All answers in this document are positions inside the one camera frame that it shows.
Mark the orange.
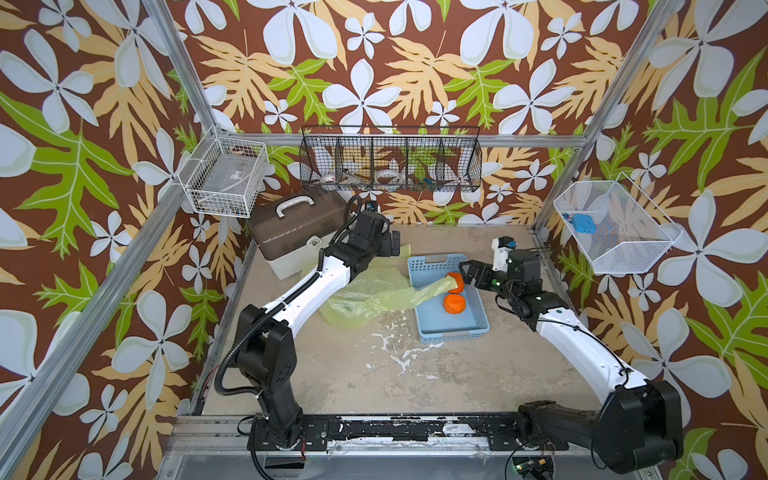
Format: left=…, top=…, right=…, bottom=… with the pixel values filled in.
left=446, top=272, right=465, bottom=295
left=443, top=293, right=467, bottom=315

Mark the brown lidded storage box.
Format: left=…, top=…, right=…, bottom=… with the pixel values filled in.
left=247, top=187, right=347, bottom=280

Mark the yellow-green plastic bag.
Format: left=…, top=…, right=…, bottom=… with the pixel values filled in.
left=319, top=244, right=456, bottom=328

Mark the black wire basket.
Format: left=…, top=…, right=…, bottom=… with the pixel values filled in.
left=297, top=125, right=483, bottom=192

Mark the blue object in mesh basket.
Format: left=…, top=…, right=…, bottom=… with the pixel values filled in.
left=569, top=213, right=597, bottom=235

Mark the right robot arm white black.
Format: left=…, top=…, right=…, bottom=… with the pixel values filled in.
left=459, top=245, right=684, bottom=474

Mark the white wire basket left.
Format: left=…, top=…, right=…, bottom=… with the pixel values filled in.
left=178, top=128, right=271, bottom=218

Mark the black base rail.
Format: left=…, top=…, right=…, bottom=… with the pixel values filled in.
left=242, top=412, right=568, bottom=453

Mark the white mesh basket right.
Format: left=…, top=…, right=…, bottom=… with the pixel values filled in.
left=554, top=174, right=683, bottom=276

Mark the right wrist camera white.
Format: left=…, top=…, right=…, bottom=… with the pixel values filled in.
left=491, top=236, right=517, bottom=272

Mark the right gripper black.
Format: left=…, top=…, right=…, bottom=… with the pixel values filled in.
left=458, top=259, right=521, bottom=305

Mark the light blue plastic basket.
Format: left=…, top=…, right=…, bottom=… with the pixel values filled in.
left=407, top=253, right=490, bottom=343

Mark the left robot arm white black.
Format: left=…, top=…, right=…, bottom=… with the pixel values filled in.
left=213, top=209, right=401, bottom=447

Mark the small circuit board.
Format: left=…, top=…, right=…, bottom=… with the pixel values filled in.
left=514, top=457, right=554, bottom=479

